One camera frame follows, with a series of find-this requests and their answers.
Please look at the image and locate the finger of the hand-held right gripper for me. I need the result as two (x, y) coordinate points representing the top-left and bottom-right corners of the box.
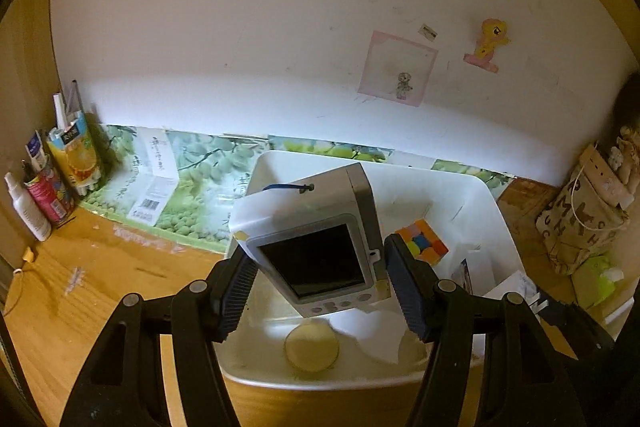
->
(537, 300), (617, 361)

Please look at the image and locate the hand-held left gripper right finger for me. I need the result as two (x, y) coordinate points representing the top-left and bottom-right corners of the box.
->
(382, 234), (586, 427)

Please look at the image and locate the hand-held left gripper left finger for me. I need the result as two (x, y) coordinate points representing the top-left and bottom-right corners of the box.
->
(60, 252), (261, 427)

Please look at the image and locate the multicoloured puzzle cube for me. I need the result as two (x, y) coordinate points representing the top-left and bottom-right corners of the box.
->
(394, 218), (450, 267)

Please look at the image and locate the clear acrylic case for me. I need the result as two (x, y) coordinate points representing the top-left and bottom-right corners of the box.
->
(451, 258), (475, 294)

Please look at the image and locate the white handheld game console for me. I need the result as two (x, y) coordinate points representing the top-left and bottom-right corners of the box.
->
(229, 163), (391, 319)

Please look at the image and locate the cream oval case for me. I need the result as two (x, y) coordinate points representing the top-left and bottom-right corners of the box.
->
(283, 318), (341, 373)

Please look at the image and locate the white plastic storage bin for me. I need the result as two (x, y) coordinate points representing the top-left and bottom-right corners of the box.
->
(212, 150), (527, 392)

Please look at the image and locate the green tissue pack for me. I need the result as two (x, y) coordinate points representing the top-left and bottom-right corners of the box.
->
(574, 254), (626, 311)

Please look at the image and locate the printed canvas tote bag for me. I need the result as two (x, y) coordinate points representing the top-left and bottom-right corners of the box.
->
(535, 144), (631, 278)

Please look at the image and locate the cardboard with red print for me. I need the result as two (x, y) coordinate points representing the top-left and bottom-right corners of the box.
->
(495, 179), (562, 269)

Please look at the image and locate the green grape print carton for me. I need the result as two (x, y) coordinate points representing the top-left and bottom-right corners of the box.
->
(77, 123), (517, 254)

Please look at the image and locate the pink pouch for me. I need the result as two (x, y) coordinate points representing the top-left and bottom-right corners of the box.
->
(581, 146), (628, 206)

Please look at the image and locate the doll with dark hair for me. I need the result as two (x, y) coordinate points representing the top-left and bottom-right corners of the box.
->
(606, 72), (640, 208)

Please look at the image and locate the pink can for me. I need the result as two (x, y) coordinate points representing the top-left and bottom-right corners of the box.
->
(24, 166), (76, 224)

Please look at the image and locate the yellow juice carton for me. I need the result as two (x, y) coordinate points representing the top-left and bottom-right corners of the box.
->
(46, 113), (104, 198)

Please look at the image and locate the pink paper drawing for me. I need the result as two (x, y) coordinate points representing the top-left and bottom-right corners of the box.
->
(357, 31), (440, 108)

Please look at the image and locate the white spray bottle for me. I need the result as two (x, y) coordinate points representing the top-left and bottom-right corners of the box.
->
(4, 172), (52, 242)

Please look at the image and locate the blue and white tube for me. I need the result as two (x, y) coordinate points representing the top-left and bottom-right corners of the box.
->
(26, 131), (51, 173)

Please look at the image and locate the yellow pony sticker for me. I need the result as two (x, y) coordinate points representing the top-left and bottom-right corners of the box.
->
(462, 18), (514, 74)

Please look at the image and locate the white cable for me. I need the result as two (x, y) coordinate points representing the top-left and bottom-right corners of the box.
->
(2, 266), (27, 314)

